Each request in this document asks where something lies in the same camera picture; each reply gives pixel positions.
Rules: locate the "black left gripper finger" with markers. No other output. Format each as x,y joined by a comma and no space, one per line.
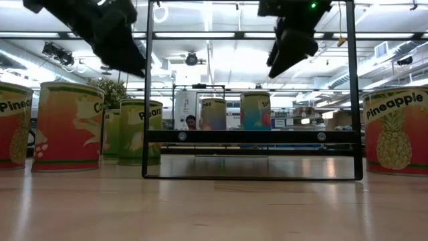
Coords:
123,53

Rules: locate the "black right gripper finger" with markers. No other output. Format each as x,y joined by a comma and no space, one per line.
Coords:
294,50
277,37

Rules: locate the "teal tomatoes can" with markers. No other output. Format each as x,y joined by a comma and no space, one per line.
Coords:
255,114

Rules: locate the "green pears can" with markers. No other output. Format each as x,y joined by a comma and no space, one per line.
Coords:
132,134

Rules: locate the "green fruit can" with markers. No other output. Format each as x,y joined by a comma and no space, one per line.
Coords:
112,134

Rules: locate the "red corn can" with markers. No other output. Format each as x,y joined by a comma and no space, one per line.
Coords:
67,134

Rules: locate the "green oranges can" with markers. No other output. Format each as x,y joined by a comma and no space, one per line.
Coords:
214,115

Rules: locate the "red pineapple can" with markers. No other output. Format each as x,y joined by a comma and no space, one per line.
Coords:
15,134
394,140

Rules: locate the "black-framed wooden shelf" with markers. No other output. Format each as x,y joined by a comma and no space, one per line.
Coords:
250,136

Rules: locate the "potted plant in ribbed pot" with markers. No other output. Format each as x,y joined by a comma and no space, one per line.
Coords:
112,92

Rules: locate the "white tall cabinet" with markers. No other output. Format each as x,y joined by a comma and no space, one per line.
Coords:
184,107

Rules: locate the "person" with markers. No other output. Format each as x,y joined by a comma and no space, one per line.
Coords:
191,122

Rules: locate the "black ceiling fixture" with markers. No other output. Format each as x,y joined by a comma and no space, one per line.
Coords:
405,61

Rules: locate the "black aluminium rig frame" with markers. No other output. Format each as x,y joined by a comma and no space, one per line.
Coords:
239,35

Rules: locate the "black round camera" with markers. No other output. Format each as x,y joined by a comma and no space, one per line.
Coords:
192,59

